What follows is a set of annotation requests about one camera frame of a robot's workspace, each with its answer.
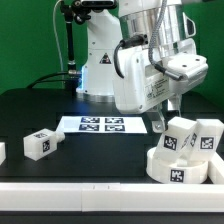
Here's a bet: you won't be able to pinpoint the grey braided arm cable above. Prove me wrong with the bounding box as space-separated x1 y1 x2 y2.
147 0 184 82

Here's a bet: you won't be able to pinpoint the white L-shaped fence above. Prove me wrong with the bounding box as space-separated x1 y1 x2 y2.
0 151 224 213

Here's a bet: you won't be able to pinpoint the white part at left edge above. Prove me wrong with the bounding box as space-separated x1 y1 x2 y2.
0 142 6 165

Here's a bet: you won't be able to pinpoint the black cables on table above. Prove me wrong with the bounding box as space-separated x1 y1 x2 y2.
25 71 83 90

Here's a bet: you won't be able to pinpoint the paper sheet with tags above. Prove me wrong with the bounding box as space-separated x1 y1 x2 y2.
57 116 147 134

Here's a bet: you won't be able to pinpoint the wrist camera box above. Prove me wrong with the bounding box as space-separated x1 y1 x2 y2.
167 53 208 94

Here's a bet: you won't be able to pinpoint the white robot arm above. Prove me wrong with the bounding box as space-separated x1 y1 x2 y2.
75 0 196 132

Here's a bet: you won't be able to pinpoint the white round stool seat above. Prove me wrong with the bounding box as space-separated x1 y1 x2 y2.
146 148 208 184

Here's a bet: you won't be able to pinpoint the white cable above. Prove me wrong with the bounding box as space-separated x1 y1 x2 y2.
52 0 66 73

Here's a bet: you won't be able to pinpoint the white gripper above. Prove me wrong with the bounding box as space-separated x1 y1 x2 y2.
111 37 198 132

